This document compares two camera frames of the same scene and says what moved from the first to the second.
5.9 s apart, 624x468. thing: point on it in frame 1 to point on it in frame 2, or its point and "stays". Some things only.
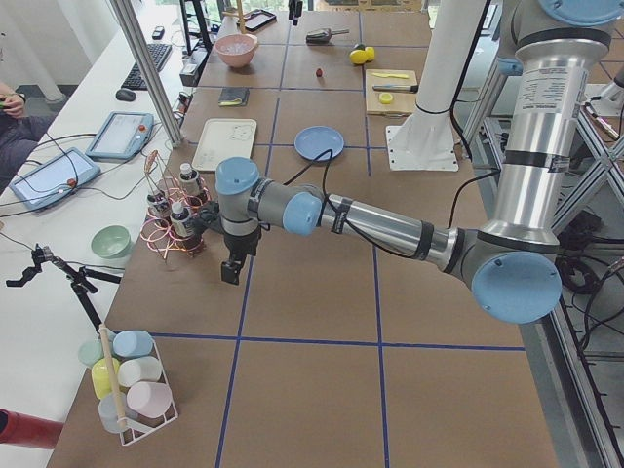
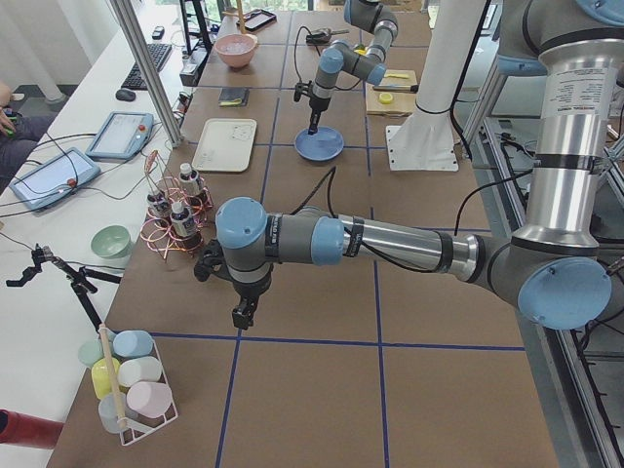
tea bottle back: (188, 180) stays
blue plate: (312, 141) stays
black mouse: (125, 95) stays
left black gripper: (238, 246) to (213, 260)
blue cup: (133, 343) stays
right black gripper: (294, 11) to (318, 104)
